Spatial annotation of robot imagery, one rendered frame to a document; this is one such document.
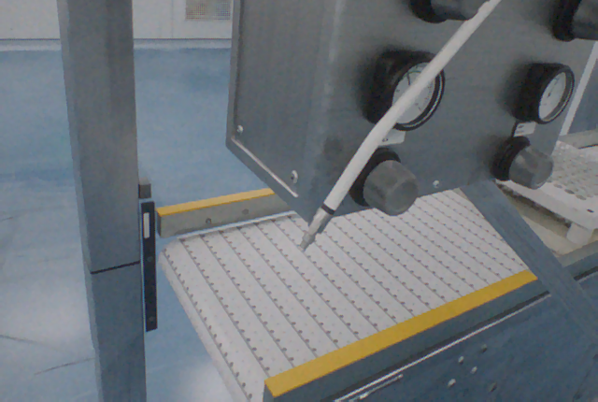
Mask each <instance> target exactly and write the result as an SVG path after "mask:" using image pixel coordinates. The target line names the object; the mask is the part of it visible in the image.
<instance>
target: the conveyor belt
mask: <svg viewBox="0 0 598 402"><path fill-rule="evenodd" d="M309 229H310V228H309V227H308V223H307V222H305V221H304V220H303V219H302V218H301V217H300V216H299V215H298V214H297V213H296V212H294V213H291V214H286V215H282V216H277V217H275V218H270V219H265V220H261V221H257V222H253V223H245V224H240V225H237V226H232V227H229V228H224V229H221V230H216V231H211V232H207V233H203V234H199V235H194V236H190V237H184V238H179V239H176V240H173V241H172V242H168V243H167V244H166V245H165V246H164V247H163V248H162V250H161V252H160V254H159V258H158V261H159V265H160V267H161V269H162V271H163V273H164V274H165V276H166V278H167V280H168V282H169V283H170V284H171V286H172V288H173V290H174V292H175V293H176V295H177V297H178V300H179V302H180V303H181V305H182V307H183V308H184V310H185V312H186V314H187V315H188V317H189V319H190V321H191V323H192V324H193V326H194V328H195V330H196V334H197V335H198V337H199V338H200V340H201V342H202V344H203V345H204V347H205V349H206V352H207V354H208V355H209V357H210V358H211V360H212V362H213V364H214V365H215V367H216V368H217V370H218V372H219V374H220V375H221V378H222V380H223V382H224V384H225V385H226V387H227V389H228V391H229V392H230V394H231V396H232V397H233V399H234V401H235V402H263V388H264V380H266V379H269V378H271V377H273V376H276V375H277V374H278V373H281V372H283V371H286V370H288V369H290V368H293V367H295V366H299V365H301V364H303V363H307V362H310V361H312V360H314V359H317V358H319V357H321V356H323V355H324V354H327V353H329V352H333V351H335V350H338V349H340V348H342V347H345V346H347V345H349V344H351V343H353V342H356V341H358V340H360V339H362V338H364V337H368V336H370V335H373V334H375V333H376V332H379V331H381V330H383V329H386V328H388V327H391V326H393V325H395V324H398V323H402V322H404V321H406V320H409V319H411V318H414V317H416V316H418V315H421V314H422V313H424V312H427V311H429V310H432V309H435V308H438V307H440V306H442V305H444V304H446V303H448V302H450V301H452V300H455V299H457V298H459V297H462V296H464V295H467V294H470V293H472V292H474V291H476V290H478V289H480V288H483V287H485V286H487V285H490V284H492V283H494V282H496V281H498V280H502V279H504V278H507V277H509V276H510V275H513V274H515V273H518V272H521V271H524V270H527V271H528V270H530V269H529V268H528V267H527V266H526V265H525V264H524V263H523V262H522V261H521V259H520V258H519V257H518V255H517V254H516V253H514V252H513V251H512V248H511V247H510V246H509V245H508V244H507V243H506V242H505V240H504V239H503V238H502V237H500V236H499V235H498V233H497V232H496V231H495V230H494V229H493V228H492V227H491V225H490V224H489V223H488V222H487V221H486V220H485V218H484V217H483V215H482V214H481V213H480V212H479V211H478V209H477V208H476V207H475V206H474V205H473V204H472V202H471V201H470V200H469V199H468V198H465V197H463V196H461V195H460V194H457V193H456V192H454V191H452V190H449V191H446V192H443V193H439V194H431V195H427V196H424V197H420V198H417V199H416V200H415V202H414V203H413V204H412V205H411V207H410V209H409V210H408V211H407V212H405V213H403V214H401V215H398V216H389V215H387V214H385V213H383V212H381V211H379V210H378V209H376V208H370V209H367V210H363V211H359V212H355V213H351V214H347V215H343V216H339V217H335V218H332V219H331V220H330V221H329V222H328V224H327V225H326V227H325V228H324V230H323V232H322V235H320V234H317V235H316V239H315V241H314V242H313V244H312V245H309V247H307V248H306V250H304V249H302V248H301V247H299V246H300V244H301V242H302V241H303V240H302V237H303V236H304V234H305V233H306V232H308V230H309Z"/></svg>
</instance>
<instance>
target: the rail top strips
mask: <svg viewBox="0 0 598 402"><path fill-rule="evenodd" d="M272 195H276V194H275V193H274V192H273V191H272V190H271V189H270V188H267V189H262V190H257V191H252V192H246V193H242V194H232V195H227V196H223V197H217V198H212V199H207V200H196V201H192V202H187V203H182V204H176V205H172V206H166V207H161V208H156V211H157V213H158V214H159V216H160V217H162V216H166V215H171V214H177V213H181V212H186V211H190V210H196V209H200V208H209V207H214V206H219V205H224V204H229V203H233V202H237V201H248V200H252V199H257V198H262V197H267V196H272ZM534 280H537V276H536V275H534V274H533V273H531V272H530V271H527V270H524V271H521V272H518V273H515V274H513V275H510V276H509V277H507V278H504V279H502V280H498V281H496V282H494V283H492V284H490V285H487V286H485V287H483V288H480V289H478V290H476V291H474V292H472V293H470V294H467V295H464V296H462V297H459V298H457V299H455V300H452V301H450V302H448V303H446V304H444V305H442V306H440V307H438V308H435V309H432V310H429V311H427V312H424V313H422V314H421V315H418V316H416V317H414V318H411V319H409V320H406V321H404V322H402V323H398V324H395V325H393V326H391V327H388V328H386V329H383V330H381V331H379V332H376V333H375V334H373V335H370V336H368V337H364V338H362V339H360V340H358V341H356V342H353V343H351V344H349V345H347V346H345V347H342V348H340V349H338V350H335V351H333V352H329V353H327V354H324V355H323V356H321V357H319V358H317V359H314V360H312V361H310V362H307V363H303V364H301V365H299V366H295V367H293V368H290V369H288V370H286V371H283V372H281V373H278V374H277V375H276V376H273V377H271V378H269V379H266V380H264V383H265V385H266V386H267V388H268V390H269V391H270V393H271V394H272V395H273V397H276V396H279V395H281V394H286V393H288V392H289V391H291V390H293V389H296V388H298V387H300V386H302V385H305V384H307V383H309V382H311V381H313V380H316V379H318V378H319V377H322V376H324V375H326V374H328V373H331V372H333V371H335V370H337V369H339V368H341V367H343V366H346V365H349V364H351V363H353V362H355V361H360V360H361V359H363V358H364V357H367V356H369V355H371V354H373V353H375V352H379V351H381V350H383V349H386V348H388V347H390V346H391V345H393V344H396V343H398V342H400V341H401V340H404V339H406V338H408V337H412V336H414V335H416V334H418V333H419V332H422V331H424V330H426V329H428V328H431V327H433V326H435V325H437V324H439V323H442V322H443V321H445V320H448V319H450V318H452V317H456V316H459V315H461V314H463V313H465V312H467V311H469V310H471V309H474V308H476V307H478V306H480V305H482V304H485V303H487V302H489V301H491V300H493V299H495V298H497V297H499V296H501V295H504V294H507V293H508V292H511V291H513V290H515V289H517V288H519V287H521V286H523V285H525V284H527V283H530V282H532V281H534Z"/></svg>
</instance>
